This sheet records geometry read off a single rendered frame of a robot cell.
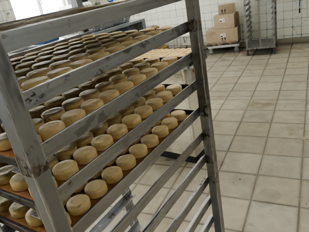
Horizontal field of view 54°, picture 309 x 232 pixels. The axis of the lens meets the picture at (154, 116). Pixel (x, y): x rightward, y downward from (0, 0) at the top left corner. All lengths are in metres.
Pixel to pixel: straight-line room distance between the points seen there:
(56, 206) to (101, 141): 0.21
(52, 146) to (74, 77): 0.13
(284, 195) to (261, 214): 0.24
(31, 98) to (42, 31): 0.11
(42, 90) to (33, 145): 0.09
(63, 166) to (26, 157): 0.17
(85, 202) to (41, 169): 0.20
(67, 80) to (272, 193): 1.95
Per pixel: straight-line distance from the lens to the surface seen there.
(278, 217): 2.16
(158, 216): 0.87
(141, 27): 3.04
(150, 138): 0.86
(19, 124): 0.47
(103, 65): 0.62
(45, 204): 0.53
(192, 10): 0.91
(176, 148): 2.66
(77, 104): 0.70
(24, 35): 0.52
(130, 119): 0.77
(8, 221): 0.77
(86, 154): 0.66
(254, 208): 2.21
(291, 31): 6.44
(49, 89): 0.54
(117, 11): 0.67
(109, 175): 0.74
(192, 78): 2.35
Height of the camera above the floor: 1.45
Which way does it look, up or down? 23 degrees down
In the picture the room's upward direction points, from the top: 11 degrees counter-clockwise
